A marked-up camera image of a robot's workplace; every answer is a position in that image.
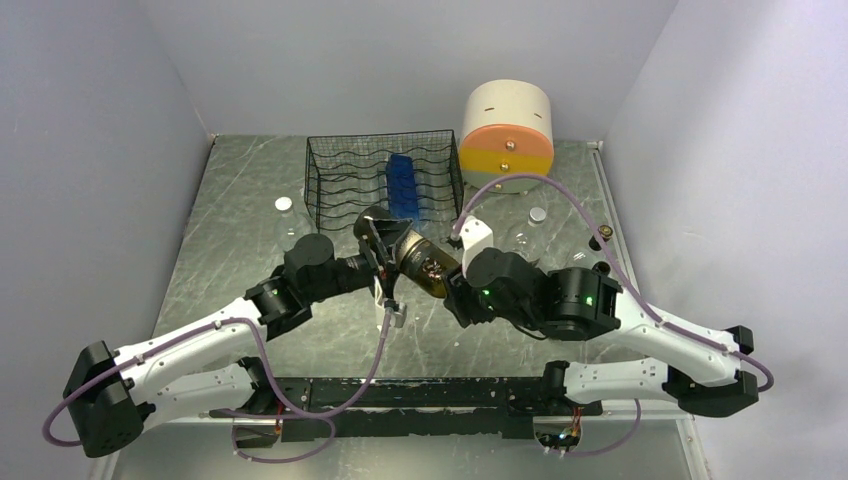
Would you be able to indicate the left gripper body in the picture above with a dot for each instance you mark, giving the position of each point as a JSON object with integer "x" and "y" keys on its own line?
{"x": 379, "y": 269}

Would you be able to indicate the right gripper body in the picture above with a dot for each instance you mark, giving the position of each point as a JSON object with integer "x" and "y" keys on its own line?
{"x": 471, "y": 305}

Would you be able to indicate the dark green wine bottle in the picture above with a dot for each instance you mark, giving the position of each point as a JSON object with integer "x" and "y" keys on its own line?
{"x": 423, "y": 262}

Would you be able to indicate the blue square bottle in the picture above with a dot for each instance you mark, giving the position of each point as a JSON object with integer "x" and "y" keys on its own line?
{"x": 403, "y": 199}

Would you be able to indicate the round clear bottle silver cap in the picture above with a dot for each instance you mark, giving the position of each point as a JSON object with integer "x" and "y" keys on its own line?
{"x": 526, "y": 237}

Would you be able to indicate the clear bottle gold top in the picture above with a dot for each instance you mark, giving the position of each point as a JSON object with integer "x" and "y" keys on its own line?
{"x": 588, "y": 252}

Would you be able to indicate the green wine bottle label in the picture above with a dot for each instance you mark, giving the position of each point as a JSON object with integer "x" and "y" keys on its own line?
{"x": 602, "y": 267}

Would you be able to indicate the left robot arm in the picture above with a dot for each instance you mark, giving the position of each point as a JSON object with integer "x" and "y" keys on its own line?
{"x": 220, "y": 362}

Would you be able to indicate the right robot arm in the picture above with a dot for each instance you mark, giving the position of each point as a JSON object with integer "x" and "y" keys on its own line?
{"x": 697, "y": 369}

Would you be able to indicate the clear bottle white cap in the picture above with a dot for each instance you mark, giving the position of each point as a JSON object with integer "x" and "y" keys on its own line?
{"x": 293, "y": 223}

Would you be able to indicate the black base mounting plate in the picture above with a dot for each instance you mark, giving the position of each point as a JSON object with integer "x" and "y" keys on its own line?
{"x": 446, "y": 406}

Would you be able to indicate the round cream drawer cabinet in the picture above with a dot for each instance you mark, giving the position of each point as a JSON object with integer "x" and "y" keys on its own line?
{"x": 507, "y": 129}

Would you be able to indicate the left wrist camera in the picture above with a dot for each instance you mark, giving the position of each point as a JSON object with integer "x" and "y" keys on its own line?
{"x": 388, "y": 312}

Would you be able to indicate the black wire wine rack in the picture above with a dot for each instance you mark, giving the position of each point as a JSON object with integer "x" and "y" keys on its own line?
{"x": 344, "y": 174}

